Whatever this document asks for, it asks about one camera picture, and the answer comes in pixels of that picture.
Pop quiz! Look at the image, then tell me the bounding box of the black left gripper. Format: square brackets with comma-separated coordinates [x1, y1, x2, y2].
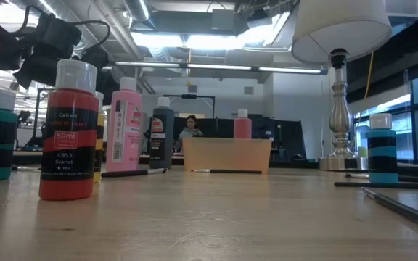
[12, 43, 121, 106]

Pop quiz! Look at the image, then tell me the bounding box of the tall pink labelled paint bottle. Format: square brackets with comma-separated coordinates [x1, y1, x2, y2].
[105, 76, 144, 173]

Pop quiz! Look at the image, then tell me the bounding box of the yellow black striped paint bottle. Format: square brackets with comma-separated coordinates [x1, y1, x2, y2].
[93, 91, 106, 184]

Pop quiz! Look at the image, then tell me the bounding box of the red scarlet paint bottle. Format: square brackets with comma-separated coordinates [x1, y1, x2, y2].
[38, 59, 99, 202]

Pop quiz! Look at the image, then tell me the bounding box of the dark grey paint bottle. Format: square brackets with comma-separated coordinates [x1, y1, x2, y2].
[149, 96, 176, 170]

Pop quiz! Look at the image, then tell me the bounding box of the coral pink paint bottle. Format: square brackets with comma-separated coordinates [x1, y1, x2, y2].
[234, 109, 253, 139]

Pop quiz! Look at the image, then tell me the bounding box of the black paint brush long ferrule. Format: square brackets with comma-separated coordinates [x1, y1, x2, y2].
[361, 187, 418, 235]

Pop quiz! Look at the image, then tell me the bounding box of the blue black striped paint bottle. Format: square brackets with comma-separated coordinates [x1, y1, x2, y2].
[366, 112, 399, 184]

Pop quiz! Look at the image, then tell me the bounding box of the black marker pen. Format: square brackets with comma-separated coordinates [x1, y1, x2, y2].
[101, 167, 168, 178]

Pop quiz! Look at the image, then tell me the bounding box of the person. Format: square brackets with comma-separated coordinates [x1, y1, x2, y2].
[178, 115, 203, 152]

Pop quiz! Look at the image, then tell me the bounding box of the long ceiling light bar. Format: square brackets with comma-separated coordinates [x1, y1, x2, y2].
[114, 60, 328, 75]

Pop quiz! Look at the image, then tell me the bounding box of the grey ceiling box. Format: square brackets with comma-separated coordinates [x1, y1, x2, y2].
[211, 9, 236, 32]

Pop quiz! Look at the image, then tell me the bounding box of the orange plastic bin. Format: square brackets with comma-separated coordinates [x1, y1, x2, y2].
[181, 137, 272, 174]

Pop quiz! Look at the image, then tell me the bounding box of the silver table lamp white shade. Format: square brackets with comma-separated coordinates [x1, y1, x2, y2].
[291, 0, 393, 171]

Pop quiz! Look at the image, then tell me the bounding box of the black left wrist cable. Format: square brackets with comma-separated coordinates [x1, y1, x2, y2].
[73, 20, 111, 50]

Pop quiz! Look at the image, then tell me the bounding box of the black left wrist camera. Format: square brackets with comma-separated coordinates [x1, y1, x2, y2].
[34, 13, 83, 50]

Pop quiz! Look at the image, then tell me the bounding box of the black background gantry frame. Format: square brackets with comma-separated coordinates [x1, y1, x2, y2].
[163, 94, 216, 119]

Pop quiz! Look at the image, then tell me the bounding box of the silver ventilation duct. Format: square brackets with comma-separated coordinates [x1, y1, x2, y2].
[123, 0, 152, 21]

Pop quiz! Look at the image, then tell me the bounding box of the yellow hanging cable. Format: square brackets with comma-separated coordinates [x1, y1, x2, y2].
[364, 50, 375, 99]

